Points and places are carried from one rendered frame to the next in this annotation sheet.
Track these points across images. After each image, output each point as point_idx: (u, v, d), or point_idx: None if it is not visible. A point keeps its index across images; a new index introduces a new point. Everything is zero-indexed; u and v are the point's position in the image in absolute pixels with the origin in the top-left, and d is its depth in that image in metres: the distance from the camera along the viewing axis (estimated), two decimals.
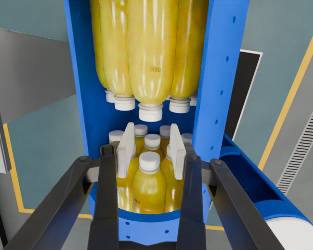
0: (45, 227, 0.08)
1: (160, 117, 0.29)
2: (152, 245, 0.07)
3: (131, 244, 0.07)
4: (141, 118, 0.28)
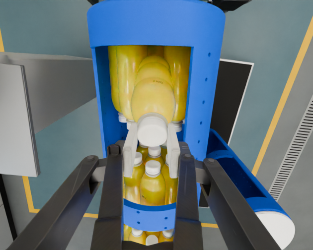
0: (50, 226, 0.08)
1: (165, 138, 0.21)
2: (152, 245, 0.07)
3: (131, 244, 0.07)
4: (140, 135, 0.21)
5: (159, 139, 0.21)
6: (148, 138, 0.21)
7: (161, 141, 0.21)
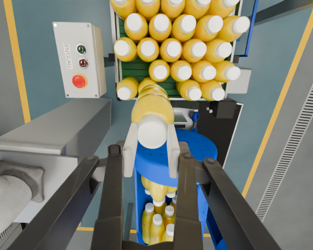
0: (51, 226, 0.08)
1: (165, 138, 0.21)
2: (152, 245, 0.07)
3: (131, 244, 0.07)
4: (140, 133, 0.21)
5: (159, 138, 0.21)
6: (148, 137, 0.21)
7: (161, 141, 0.21)
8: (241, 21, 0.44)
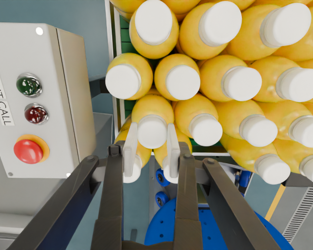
0: (51, 226, 0.08)
1: (165, 138, 0.21)
2: (152, 245, 0.07)
3: (131, 244, 0.07)
4: (140, 133, 0.21)
5: (159, 138, 0.21)
6: (148, 137, 0.21)
7: (161, 141, 0.21)
8: None
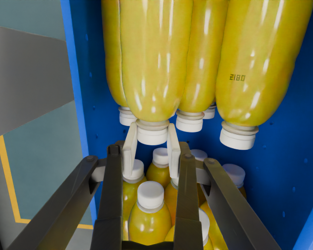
0: (50, 226, 0.08)
1: None
2: (152, 245, 0.07)
3: (131, 244, 0.07)
4: None
5: None
6: None
7: None
8: None
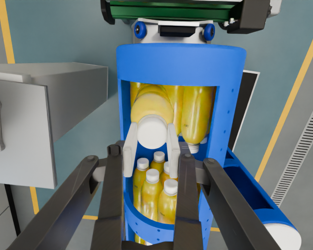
0: (50, 226, 0.08)
1: None
2: (152, 245, 0.07)
3: (131, 244, 0.07)
4: None
5: None
6: None
7: None
8: None
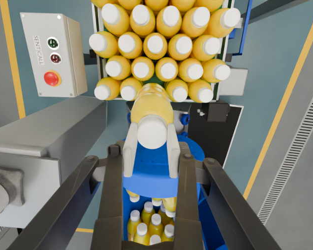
0: (50, 226, 0.08)
1: (118, 70, 0.44)
2: (152, 245, 0.07)
3: (131, 244, 0.07)
4: (107, 67, 0.43)
5: (116, 70, 0.44)
6: (111, 70, 0.44)
7: (117, 72, 0.44)
8: (231, 14, 0.39)
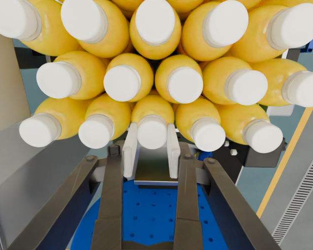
0: (50, 226, 0.08)
1: (69, 85, 0.18)
2: (152, 245, 0.07)
3: (131, 244, 0.07)
4: (39, 78, 0.18)
5: (62, 85, 0.18)
6: (49, 84, 0.18)
7: (65, 89, 0.19)
8: None
